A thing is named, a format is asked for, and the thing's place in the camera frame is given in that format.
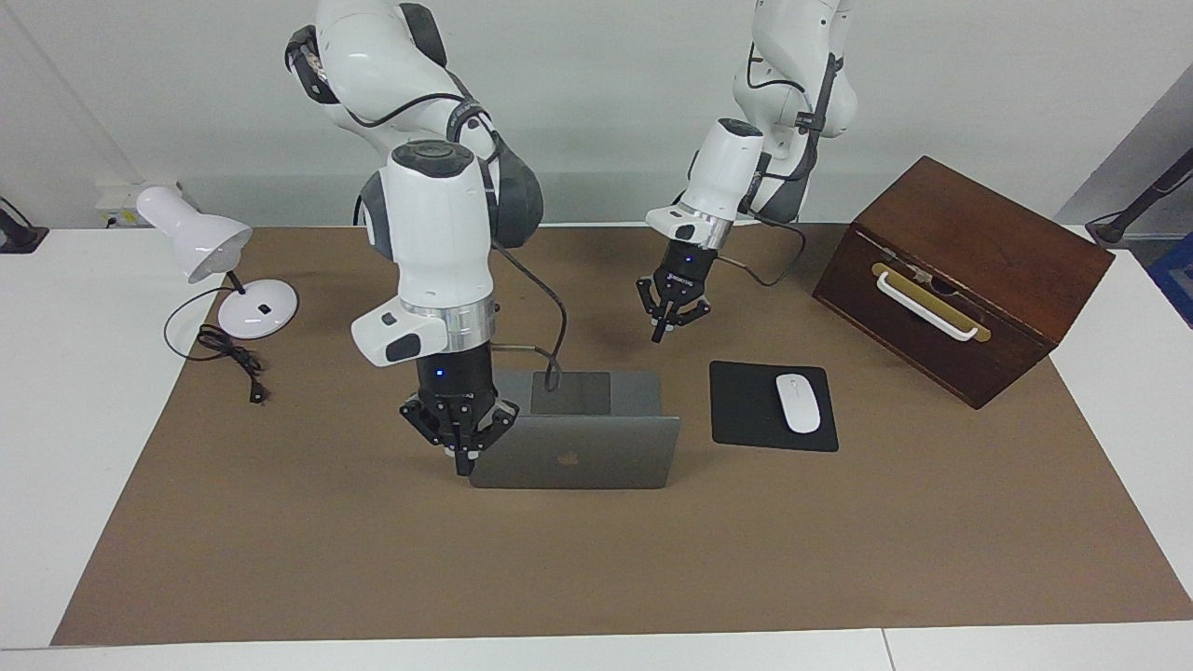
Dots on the white desk lamp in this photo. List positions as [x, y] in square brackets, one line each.
[200, 238]

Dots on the black clamp mount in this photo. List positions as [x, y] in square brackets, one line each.
[19, 238]

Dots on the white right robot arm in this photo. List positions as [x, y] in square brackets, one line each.
[438, 233]

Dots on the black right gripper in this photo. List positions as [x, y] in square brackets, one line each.
[455, 382]

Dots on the dark wooden box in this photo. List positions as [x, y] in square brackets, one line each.
[1025, 270]

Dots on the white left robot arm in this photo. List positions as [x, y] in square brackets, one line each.
[727, 168]

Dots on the white power socket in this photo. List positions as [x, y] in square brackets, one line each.
[116, 198]

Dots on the brown table mat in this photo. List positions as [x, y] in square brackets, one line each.
[373, 559]

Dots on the white computer mouse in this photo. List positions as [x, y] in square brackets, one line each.
[799, 405]

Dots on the black tripod stand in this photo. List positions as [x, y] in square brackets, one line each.
[1156, 191]

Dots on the black mouse pad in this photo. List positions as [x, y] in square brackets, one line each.
[746, 410]

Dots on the blue crate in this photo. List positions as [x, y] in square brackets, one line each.
[1179, 280]

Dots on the grey laptop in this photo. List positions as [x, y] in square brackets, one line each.
[596, 457]

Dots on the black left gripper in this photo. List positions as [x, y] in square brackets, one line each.
[685, 270]

